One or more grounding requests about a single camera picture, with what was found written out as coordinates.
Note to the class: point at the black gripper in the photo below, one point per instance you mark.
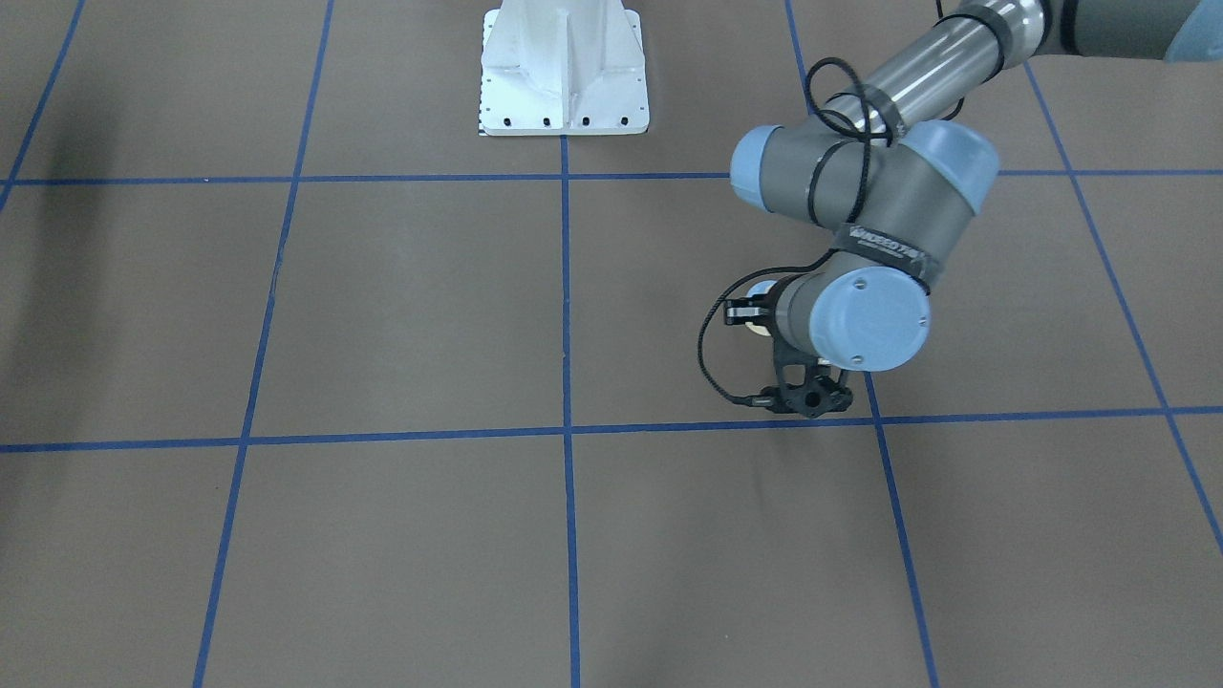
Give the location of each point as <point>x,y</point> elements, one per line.
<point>744,311</point>

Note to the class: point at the blue white call bell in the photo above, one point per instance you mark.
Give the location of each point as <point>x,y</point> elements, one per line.
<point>756,297</point>

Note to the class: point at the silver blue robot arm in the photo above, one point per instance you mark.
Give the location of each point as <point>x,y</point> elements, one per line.
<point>896,182</point>

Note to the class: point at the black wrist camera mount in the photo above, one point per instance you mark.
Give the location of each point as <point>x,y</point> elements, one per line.
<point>804,386</point>

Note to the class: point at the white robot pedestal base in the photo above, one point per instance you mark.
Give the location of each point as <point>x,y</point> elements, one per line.
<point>563,68</point>

